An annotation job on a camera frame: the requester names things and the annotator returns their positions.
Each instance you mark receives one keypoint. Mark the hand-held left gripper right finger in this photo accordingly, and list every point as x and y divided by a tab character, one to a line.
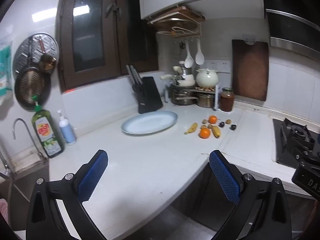
222	172

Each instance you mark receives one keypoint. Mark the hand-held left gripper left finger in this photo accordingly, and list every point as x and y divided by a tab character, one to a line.
93	172

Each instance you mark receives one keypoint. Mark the plump yellow banana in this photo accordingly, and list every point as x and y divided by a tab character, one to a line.
216	131

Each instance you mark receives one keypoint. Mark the orange tangerine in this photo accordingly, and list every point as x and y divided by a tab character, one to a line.
204	133
213	119

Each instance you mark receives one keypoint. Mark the slim yellow banana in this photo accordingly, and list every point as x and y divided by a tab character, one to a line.
192	128

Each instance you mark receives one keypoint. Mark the pale blue oval plate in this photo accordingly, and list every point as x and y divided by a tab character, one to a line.
150	123

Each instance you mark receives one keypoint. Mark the gas stove burner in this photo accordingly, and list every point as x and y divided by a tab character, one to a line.
295	140

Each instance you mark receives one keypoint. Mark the white blue pump bottle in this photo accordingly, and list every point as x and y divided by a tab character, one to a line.
67	130

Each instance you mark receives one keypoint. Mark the green dish soap bottle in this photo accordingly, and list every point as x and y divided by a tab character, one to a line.
47	132

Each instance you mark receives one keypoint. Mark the glass jar with orange sauce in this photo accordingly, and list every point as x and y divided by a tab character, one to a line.
227	101

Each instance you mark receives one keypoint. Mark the small steel pot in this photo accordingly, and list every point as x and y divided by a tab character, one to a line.
205	100

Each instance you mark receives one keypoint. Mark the metal pot rack shelf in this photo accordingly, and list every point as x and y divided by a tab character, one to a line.
217	97

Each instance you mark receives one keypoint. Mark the chrome faucet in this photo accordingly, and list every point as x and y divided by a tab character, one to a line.
20	130

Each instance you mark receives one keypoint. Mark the wooden bead trivet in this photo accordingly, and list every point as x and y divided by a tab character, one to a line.
206	88

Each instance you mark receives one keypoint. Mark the white round ceramic pot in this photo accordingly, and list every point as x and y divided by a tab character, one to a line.
207	78

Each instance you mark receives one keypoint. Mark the cream frying pan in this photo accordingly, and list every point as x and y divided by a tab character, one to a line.
186	83

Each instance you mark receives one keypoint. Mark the black knife block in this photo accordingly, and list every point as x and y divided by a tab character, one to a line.
151	95

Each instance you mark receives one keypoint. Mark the pink cloth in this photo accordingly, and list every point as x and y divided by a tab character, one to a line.
3	212

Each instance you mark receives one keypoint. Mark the brown wooden cutting board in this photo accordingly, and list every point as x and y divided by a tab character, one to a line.
250	72

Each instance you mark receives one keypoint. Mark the dark round pan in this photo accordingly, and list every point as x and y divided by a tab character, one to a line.
31	87

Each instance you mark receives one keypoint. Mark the white plastic ladle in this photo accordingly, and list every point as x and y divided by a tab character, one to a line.
189	60

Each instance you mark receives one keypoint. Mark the white rice paddle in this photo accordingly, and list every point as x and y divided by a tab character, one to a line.
199	57

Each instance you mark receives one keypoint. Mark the small brass ladle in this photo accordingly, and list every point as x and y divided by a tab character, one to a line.
48	63

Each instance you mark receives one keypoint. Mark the teal white plastic packet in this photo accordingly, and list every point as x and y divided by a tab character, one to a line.
5	72

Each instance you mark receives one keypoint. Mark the round metal steamer tray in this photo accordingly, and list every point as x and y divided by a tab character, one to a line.
23	52

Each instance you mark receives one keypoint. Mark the brown-framed window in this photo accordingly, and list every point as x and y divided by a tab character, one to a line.
90	30

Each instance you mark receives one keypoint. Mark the wooden board in hanging rack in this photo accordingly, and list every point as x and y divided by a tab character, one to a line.
177	16

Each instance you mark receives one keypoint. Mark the black range hood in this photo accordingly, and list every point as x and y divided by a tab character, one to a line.
292	17

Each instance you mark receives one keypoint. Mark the white wall socket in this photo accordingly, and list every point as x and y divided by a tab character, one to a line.
224	66
211	66

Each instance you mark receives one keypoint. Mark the small scissors on wall hook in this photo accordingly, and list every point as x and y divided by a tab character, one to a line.
183	45

